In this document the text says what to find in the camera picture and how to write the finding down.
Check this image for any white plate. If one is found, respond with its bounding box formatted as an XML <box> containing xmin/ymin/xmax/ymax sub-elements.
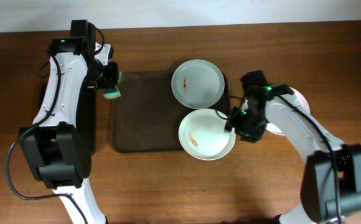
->
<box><xmin>266</xmin><ymin>87</ymin><xmax>311</xmax><ymax>137</ymax></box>
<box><xmin>171</xmin><ymin>59</ymin><xmax>225</xmax><ymax>109</ymax></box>
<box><xmin>178</xmin><ymin>108</ymin><xmax>236</xmax><ymax>161</ymax></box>

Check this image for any brown plastic serving tray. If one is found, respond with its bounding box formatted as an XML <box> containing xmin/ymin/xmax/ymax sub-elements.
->
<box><xmin>111</xmin><ymin>71</ymin><xmax>231</xmax><ymax>154</ymax></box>

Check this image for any black rectangular sponge tray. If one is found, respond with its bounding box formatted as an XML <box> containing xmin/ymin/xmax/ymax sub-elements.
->
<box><xmin>33</xmin><ymin>81</ymin><xmax>96</xmax><ymax>157</ymax></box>

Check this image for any green dish sponge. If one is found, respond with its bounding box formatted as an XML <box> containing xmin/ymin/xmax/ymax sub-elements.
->
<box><xmin>101</xmin><ymin>72</ymin><xmax>123</xmax><ymax>100</ymax></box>

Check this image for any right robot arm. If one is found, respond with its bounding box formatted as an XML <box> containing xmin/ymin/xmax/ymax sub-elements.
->
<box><xmin>225</xmin><ymin>70</ymin><xmax>361</xmax><ymax>223</ymax></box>

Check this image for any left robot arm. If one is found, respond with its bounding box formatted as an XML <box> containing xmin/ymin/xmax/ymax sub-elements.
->
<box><xmin>17</xmin><ymin>20</ymin><xmax>122</xmax><ymax>223</ymax></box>

